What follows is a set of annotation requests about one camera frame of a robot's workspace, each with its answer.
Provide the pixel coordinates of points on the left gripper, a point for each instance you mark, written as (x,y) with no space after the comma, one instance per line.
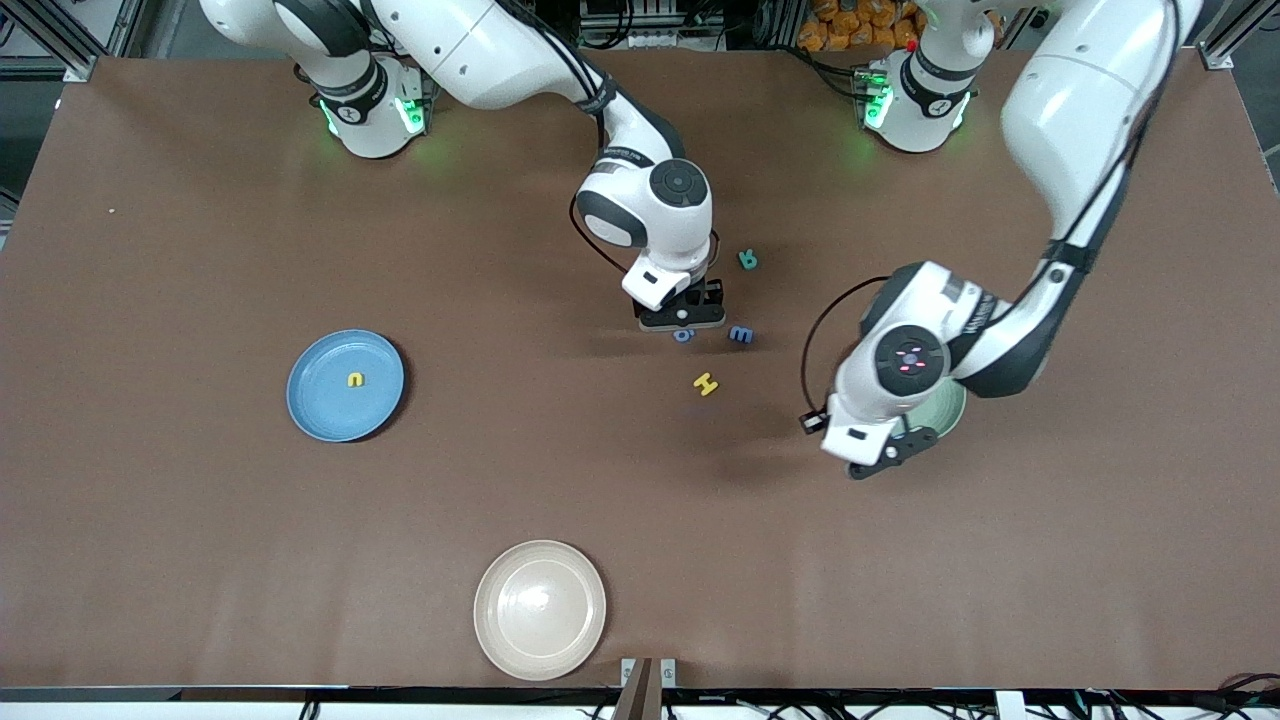
(811,422)

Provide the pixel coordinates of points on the blue foam small m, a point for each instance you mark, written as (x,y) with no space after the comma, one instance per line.
(741,335)

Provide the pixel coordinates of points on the light green plate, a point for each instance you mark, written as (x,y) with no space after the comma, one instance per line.
(950,410)

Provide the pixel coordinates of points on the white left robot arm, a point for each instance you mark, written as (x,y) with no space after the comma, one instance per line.
(1080,110)

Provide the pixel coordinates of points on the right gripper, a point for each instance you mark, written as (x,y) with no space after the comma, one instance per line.
(711,293)

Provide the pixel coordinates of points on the yellow foam letter H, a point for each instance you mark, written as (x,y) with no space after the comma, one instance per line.
(706,384)

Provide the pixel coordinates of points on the metal table edge bracket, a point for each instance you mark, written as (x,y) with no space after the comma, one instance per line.
(665,672)

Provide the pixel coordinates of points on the blue plate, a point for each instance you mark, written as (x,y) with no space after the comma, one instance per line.
(330,400)

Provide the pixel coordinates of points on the orange net bag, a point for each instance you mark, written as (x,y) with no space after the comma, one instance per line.
(850,25)

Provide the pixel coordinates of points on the beige plate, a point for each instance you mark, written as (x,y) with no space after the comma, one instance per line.
(540,610)

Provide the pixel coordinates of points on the aluminium frame post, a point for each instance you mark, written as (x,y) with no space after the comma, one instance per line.
(1225,40)
(60,40)

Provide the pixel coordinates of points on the teal foam letter R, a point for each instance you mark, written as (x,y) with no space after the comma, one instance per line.
(745,258)

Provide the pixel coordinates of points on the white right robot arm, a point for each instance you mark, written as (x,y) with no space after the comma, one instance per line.
(470,50)

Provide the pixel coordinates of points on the black equipment rack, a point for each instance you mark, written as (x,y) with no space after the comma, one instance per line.
(650,25)

